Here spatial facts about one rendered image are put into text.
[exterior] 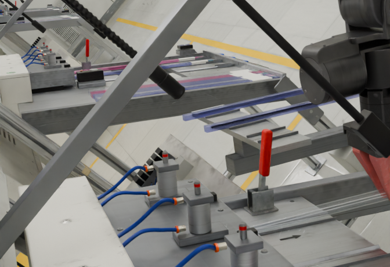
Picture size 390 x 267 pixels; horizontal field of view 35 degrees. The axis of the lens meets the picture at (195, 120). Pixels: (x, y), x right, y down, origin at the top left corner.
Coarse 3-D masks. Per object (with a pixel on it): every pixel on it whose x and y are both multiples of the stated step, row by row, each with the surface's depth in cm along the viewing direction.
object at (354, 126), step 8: (368, 112) 54; (368, 120) 54; (376, 120) 54; (352, 128) 54; (360, 128) 54; (368, 128) 54; (376, 128) 54; (384, 128) 55; (360, 136) 55; (368, 136) 54; (376, 136) 54; (384, 136) 55; (368, 144) 55; (376, 144) 55; (384, 144) 55; (376, 152) 56; (384, 152) 55
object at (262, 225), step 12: (372, 192) 79; (384, 192) 78; (324, 204) 77; (336, 204) 76; (348, 204) 77; (360, 204) 77; (276, 216) 75; (288, 216) 75; (300, 216) 75; (312, 216) 75; (264, 228) 73; (276, 228) 74
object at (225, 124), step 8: (352, 96) 112; (296, 104) 109; (304, 104) 109; (312, 104) 109; (320, 104) 110; (264, 112) 107; (272, 112) 107; (280, 112) 108; (288, 112) 108; (232, 120) 105; (240, 120) 105; (248, 120) 106; (256, 120) 106; (208, 128) 103; (216, 128) 104; (224, 128) 104
